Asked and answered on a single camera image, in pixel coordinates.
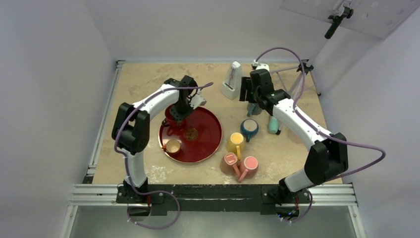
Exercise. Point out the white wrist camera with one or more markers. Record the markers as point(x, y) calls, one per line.
point(256, 66)
point(197, 101)

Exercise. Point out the grey mug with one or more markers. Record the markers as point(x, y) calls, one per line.
point(253, 109)

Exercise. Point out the blue mug white inside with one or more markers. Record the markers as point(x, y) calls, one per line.
point(249, 128)

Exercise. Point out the red round tray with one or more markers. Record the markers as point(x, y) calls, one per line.
point(200, 136)

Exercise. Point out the white metronome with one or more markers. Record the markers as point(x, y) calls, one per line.
point(231, 85)

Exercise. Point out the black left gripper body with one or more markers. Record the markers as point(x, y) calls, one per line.
point(181, 110)

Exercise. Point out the black base bar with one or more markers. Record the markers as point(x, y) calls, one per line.
point(260, 198)

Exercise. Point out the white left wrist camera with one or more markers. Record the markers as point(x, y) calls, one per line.
point(197, 101)

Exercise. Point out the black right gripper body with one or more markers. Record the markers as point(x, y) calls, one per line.
point(252, 94)

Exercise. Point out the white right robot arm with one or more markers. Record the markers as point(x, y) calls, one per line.
point(327, 153)

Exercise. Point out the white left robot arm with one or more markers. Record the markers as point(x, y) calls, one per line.
point(131, 130)

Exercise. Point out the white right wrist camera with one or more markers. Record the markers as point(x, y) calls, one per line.
point(256, 66)

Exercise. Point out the pink bowl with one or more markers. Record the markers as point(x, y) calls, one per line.
point(294, 138)

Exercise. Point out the aluminium frame rail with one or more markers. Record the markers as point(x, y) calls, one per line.
point(95, 213)

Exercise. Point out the plain pink mug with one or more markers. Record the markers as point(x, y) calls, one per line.
point(247, 168)

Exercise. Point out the yellow mug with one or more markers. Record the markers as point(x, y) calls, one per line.
point(235, 144)

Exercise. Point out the small orange cup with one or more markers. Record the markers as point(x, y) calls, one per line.
point(172, 146)

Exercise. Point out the patterned pink mug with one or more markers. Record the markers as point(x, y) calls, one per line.
point(229, 164)

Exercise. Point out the red mug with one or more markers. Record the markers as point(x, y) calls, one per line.
point(169, 119)

